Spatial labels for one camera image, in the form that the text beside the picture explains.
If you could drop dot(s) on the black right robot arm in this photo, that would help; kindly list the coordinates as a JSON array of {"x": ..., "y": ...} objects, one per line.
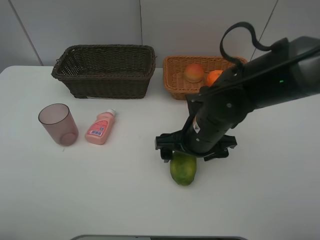
[{"x": 290, "y": 72}]

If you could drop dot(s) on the pink lotion bottle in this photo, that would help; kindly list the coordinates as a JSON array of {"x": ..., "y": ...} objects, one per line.
[{"x": 99, "y": 131}]

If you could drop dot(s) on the translucent purple plastic cup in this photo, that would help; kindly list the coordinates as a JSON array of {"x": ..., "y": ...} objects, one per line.
[{"x": 59, "y": 123}]

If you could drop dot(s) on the dark brown wicker basket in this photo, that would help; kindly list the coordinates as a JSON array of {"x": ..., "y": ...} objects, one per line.
[{"x": 106, "y": 71}]

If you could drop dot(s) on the green mango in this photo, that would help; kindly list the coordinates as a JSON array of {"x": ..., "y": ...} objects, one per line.
[{"x": 183, "y": 168}]

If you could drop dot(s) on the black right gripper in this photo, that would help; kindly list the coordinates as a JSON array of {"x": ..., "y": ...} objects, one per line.
[{"x": 203, "y": 136}]

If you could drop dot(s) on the orange mandarin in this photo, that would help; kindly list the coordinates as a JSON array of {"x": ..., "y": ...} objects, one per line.
[{"x": 212, "y": 77}]

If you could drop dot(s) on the light orange wicker basket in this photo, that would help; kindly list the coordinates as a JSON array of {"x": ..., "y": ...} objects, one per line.
[{"x": 174, "y": 73}]

